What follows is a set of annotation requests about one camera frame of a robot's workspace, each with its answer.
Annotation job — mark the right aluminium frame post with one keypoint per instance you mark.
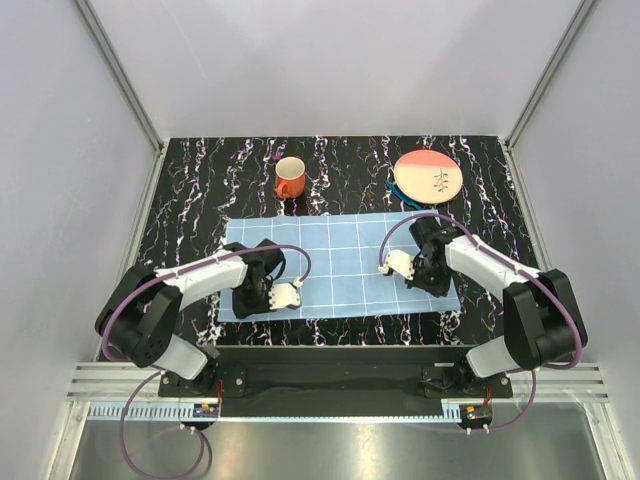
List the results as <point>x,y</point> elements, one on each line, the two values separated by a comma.
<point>577,22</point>

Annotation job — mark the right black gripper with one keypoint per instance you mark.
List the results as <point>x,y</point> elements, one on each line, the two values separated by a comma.
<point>440,289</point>

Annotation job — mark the blue checked cloth napkin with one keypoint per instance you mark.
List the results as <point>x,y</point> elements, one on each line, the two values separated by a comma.
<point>344,280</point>

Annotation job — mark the orange ceramic mug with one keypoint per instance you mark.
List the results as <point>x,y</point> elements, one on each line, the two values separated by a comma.
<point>290,178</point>

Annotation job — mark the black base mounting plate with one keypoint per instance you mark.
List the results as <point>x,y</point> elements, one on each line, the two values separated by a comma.
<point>432,371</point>

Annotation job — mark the grey cable duct rail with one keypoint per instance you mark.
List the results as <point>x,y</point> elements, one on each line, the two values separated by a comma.
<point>200,411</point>

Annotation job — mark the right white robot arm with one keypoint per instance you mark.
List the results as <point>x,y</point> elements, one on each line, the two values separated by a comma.
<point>542,323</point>

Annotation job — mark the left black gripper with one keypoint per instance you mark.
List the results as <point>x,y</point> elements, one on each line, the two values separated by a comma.
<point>242,311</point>

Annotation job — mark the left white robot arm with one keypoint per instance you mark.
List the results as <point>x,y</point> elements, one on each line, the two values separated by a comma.
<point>138,322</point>

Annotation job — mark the aluminium frame post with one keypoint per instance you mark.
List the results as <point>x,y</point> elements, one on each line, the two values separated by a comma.
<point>577,22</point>
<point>108,54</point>

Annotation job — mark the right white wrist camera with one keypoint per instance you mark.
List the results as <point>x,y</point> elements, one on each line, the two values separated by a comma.
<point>398,261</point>

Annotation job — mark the left aluminium frame post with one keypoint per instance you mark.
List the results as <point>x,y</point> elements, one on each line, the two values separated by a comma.
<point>108,54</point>

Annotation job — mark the pink and cream plate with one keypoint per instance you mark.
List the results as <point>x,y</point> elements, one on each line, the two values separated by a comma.
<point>428,177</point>

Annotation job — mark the blue plastic knife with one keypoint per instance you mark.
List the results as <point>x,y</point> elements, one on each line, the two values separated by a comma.
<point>402,197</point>

